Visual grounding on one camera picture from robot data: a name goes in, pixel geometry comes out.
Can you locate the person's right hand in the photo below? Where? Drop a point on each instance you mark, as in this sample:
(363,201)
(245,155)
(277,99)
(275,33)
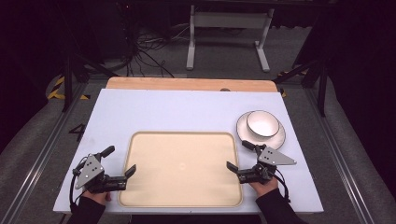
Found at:
(264,187)

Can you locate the yellow black hazard tape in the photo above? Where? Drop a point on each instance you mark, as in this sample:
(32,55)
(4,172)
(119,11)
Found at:
(55,90)

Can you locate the aluminium floor rail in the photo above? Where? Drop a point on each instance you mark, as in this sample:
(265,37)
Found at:
(40,155)
(339,155)

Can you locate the black tripod stand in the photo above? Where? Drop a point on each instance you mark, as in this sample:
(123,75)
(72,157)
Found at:
(67,84)
(322,87)

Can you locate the white plate with dark rim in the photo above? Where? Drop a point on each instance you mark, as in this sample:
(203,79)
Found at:
(246,133)

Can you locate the person's left hand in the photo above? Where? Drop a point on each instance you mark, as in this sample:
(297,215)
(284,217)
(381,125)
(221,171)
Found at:
(100,197)

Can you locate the white bowl with dark rim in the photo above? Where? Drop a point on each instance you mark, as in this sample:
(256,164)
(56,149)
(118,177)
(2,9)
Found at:
(263,124)

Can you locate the beige plastic tray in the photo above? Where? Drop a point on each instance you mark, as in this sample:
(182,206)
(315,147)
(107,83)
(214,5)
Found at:
(180,174)

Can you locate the grey metal stand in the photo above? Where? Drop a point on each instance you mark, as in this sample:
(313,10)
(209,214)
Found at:
(229,20)

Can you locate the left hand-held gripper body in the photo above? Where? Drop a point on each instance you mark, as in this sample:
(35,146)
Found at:
(88,172)

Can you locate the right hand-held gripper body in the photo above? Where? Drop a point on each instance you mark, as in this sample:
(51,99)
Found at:
(271,158)

